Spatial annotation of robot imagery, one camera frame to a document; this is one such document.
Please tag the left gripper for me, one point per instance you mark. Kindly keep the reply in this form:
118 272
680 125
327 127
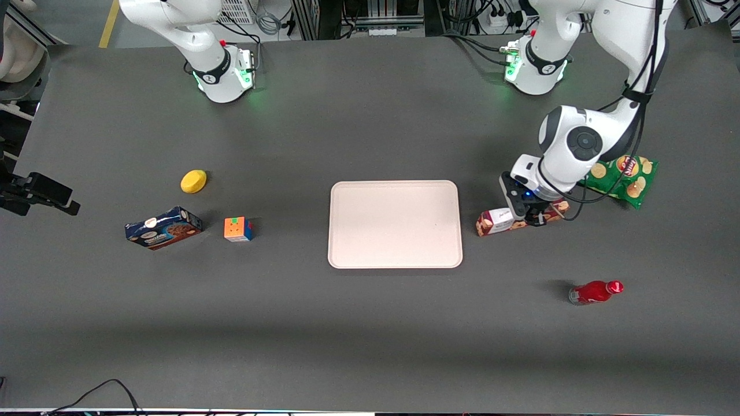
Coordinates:
544 210

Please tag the red cookie box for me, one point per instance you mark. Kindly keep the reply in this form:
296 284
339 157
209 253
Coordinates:
497 222

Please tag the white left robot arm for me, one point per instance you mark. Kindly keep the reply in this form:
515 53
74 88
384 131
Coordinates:
584 141

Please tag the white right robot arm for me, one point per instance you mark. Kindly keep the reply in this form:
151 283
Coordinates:
214 69

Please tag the blue cookie box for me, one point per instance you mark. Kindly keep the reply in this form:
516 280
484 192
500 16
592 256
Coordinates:
165 228

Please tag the white rectangular tray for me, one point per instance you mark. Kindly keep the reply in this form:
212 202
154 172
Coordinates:
393 225

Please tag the red bottle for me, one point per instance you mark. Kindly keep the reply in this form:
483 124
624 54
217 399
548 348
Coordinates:
592 292

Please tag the green chips bag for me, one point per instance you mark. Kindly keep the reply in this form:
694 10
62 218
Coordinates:
630 179

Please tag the yellow oval sponge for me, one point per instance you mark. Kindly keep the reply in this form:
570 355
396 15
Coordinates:
193 181

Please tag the off-white rounded machine part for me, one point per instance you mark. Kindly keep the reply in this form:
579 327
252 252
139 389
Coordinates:
20 49

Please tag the colourful puzzle cube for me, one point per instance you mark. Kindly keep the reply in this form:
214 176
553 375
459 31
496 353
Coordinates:
237 229

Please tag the white power strip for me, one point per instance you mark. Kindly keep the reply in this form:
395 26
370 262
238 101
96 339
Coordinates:
498 20

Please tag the white perforated basket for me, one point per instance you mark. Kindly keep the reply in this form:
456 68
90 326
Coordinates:
236 10

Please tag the metal equipment rack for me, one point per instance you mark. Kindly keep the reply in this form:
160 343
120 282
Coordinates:
358 14

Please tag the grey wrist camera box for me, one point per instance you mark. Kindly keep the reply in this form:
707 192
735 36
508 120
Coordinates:
513 196

